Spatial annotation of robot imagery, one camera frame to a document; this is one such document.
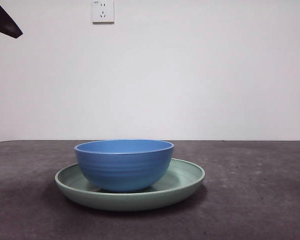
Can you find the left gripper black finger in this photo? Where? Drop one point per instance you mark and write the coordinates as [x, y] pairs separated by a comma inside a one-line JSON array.
[[3, 20]]

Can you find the blue bowl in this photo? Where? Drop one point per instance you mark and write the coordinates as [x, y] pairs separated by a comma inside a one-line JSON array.
[[125, 170]]

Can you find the green plate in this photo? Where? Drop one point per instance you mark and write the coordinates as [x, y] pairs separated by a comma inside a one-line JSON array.
[[130, 202]]

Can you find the white wall socket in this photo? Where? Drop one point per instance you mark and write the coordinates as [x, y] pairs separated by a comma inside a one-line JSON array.
[[103, 12]]

